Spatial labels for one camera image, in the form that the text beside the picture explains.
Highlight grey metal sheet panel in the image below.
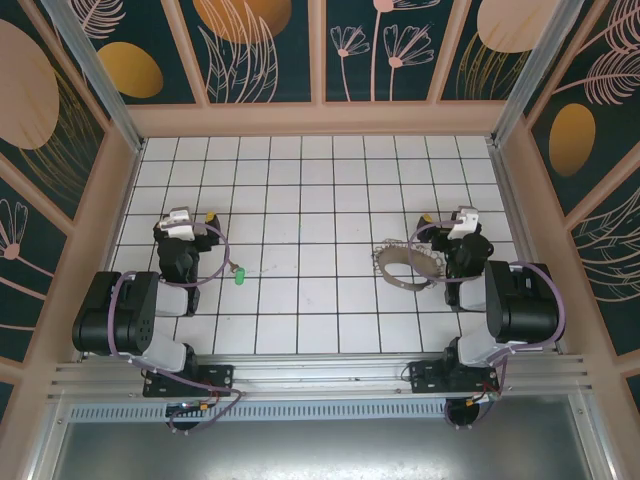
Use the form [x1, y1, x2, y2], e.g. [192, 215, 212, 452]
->
[49, 419, 601, 480]

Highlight aluminium corner post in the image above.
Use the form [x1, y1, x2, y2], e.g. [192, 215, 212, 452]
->
[489, 0, 599, 146]
[39, 0, 146, 154]

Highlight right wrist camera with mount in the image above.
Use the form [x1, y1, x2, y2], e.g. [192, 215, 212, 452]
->
[448, 205, 481, 241]

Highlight aluminium frame rail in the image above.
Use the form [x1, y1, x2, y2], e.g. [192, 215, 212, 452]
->
[47, 352, 594, 401]

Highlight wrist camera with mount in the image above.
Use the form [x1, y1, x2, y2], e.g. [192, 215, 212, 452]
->
[158, 207, 196, 239]
[448, 205, 481, 241]

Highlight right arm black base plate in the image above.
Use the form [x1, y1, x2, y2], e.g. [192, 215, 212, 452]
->
[407, 358, 501, 396]

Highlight aluminium side rail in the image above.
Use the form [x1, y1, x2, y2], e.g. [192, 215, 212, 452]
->
[487, 137, 531, 261]

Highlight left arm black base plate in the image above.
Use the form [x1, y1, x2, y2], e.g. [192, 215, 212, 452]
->
[143, 363, 236, 399]

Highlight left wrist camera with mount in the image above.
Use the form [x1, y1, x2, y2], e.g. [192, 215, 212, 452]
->
[158, 207, 196, 239]

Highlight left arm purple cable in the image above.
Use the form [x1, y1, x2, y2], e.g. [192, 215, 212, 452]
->
[107, 221, 246, 437]

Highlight perforated grey cable tray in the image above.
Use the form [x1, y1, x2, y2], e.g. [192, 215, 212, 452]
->
[67, 403, 451, 422]

